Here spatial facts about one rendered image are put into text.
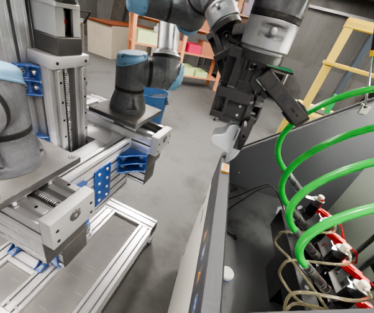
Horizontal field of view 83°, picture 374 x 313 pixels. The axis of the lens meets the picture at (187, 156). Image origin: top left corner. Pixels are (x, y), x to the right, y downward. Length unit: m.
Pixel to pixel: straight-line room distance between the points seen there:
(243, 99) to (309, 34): 7.39
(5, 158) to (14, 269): 0.94
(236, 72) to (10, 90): 0.42
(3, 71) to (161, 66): 0.53
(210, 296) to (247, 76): 0.44
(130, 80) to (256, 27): 0.60
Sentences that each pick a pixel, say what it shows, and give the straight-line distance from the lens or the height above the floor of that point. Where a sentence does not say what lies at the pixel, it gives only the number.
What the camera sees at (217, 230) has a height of 0.95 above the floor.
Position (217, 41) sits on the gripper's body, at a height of 1.39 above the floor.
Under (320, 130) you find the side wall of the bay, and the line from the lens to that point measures 0.95.
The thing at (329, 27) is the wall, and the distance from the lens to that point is 7.80.
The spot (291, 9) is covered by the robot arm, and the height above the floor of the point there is 1.46.
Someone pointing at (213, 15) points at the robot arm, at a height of 1.44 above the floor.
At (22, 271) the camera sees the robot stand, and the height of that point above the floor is 0.21.
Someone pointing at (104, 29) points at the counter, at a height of 0.67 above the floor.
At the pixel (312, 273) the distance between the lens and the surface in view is 0.50.
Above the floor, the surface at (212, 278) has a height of 0.95.
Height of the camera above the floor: 1.42
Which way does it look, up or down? 32 degrees down
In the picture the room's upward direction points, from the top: 16 degrees clockwise
